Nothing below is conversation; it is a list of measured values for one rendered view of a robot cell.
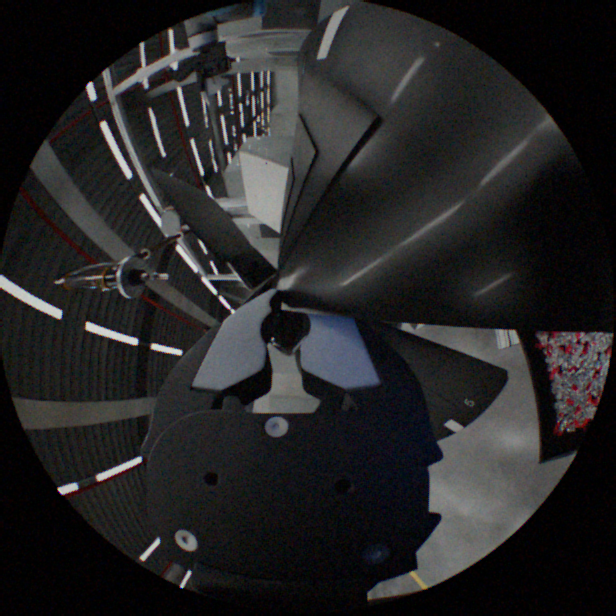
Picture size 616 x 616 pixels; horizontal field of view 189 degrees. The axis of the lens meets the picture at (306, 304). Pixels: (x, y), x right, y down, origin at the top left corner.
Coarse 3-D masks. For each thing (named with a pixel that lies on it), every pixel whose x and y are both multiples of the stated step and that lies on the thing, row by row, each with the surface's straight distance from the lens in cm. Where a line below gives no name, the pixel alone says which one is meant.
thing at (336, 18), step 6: (348, 6) 11; (336, 12) 12; (342, 12) 11; (336, 18) 11; (330, 24) 12; (336, 24) 11; (330, 30) 11; (324, 36) 12; (330, 36) 11; (324, 42) 11; (330, 42) 10; (324, 48) 11; (318, 54) 11; (324, 54) 10
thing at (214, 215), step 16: (160, 176) 37; (176, 192) 37; (192, 192) 43; (176, 208) 32; (192, 208) 36; (208, 208) 41; (192, 224) 32; (208, 224) 36; (224, 224) 40; (208, 240) 32; (224, 240) 35; (240, 240) 38; (224, 256) 32
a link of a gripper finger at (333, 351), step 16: (304, 320) 10; (320, 320) 9; (336, 320) 9; (352, 320) 9; (320, 336) 8; (336, 336) 8; (352, 336) 8; (304, 352) 7; (320, 352) 7; (336, 352) 7; (352, 352) 7; (368, 352) 7; (304, 368) 7; (320, 368) 7; (336, 368) 7; (352, 368) 7; (368, 368) 7; (304, 384) 7; (320, 384) 7; (336, 384) 6; (352, 384) 6; (368, 384) 6
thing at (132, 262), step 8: (120, 264) 36; (128, 264) 36; (136, 264) 37; (120, 272) 35; (128, 272) 36; (120, 280) 35; (128, 280) 36; (120, 288) 35; (128, 288) 36; (136, 288) 37; (128, 296) 36; (136, 296) 37
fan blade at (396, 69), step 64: (320, 64) 10; (384, 64) 6; (448, 64) 4; (320, 128) 7; (384, 128) 4; (448, 128) 4; (512, 128) 3; (320, 192) 6; (384, 192) 4; (448, 192) 3; (512, 192) 3; (576, 192) 3; (320, 256) 6; (384, 256) 4; (448, 256) 3; (512, 256) 3; (576, 256) 3; (384, 320) 4; (448, 320) 3; (512, 320) 3; (576, 320) 3
